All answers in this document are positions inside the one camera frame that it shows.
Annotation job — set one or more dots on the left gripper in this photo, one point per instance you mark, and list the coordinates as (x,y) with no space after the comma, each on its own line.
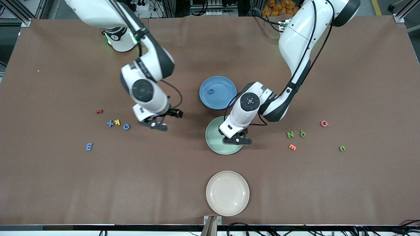
(220,131)

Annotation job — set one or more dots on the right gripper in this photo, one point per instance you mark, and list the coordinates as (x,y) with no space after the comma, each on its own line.
(170,113)

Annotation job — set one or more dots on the blue foam letter G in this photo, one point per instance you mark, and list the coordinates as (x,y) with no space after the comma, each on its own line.
(124,127)

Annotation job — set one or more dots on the blue foam letter X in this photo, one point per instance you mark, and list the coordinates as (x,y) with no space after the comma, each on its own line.
(110,123)

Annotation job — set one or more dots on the green foam letter N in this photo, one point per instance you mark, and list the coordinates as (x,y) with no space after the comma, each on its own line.
(290,134)

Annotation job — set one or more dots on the green foam letter P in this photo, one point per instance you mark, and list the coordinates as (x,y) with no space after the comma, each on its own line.
(304,135)

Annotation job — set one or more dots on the green foam letter U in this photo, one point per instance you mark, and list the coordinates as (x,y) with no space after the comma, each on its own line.
(342,149)

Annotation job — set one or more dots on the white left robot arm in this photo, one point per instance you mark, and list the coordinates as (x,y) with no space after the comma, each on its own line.
(295,42)

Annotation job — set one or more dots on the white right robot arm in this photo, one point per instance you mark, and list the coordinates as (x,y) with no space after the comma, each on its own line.
(149,100)

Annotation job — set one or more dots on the green round plate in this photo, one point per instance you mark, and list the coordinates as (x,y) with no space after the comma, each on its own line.
(215,141)

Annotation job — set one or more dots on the beige round plate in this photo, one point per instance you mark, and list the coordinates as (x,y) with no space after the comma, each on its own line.
(227,193)

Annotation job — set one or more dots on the orange foam letter E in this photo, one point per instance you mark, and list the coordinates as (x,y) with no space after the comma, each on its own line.
(292,147)

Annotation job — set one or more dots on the blue round plate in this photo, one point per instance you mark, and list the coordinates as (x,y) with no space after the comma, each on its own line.
(220,85)

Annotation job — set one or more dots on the blue foam letter E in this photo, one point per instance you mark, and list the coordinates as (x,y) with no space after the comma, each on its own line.
(87,147)

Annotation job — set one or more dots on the pink foam letter G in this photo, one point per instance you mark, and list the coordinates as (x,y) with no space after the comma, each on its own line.
(322,123)

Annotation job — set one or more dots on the brown table cover sheet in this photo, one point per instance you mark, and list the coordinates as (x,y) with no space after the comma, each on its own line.
(65,180)

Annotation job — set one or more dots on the white power strip with plugs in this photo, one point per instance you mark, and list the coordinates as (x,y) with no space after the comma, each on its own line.
(144,6)

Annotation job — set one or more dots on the long white power strip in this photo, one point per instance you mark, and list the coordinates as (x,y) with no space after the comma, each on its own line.
(213,13)

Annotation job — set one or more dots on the orange mesh bag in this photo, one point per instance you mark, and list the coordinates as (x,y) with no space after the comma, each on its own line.
(272,8)

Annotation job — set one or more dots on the grey metal bracket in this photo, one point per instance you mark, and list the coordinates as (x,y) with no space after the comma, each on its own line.
(213,221)

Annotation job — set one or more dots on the aluminium frame profile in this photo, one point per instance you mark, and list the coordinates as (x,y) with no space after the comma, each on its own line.
(26,22)
(399,18)

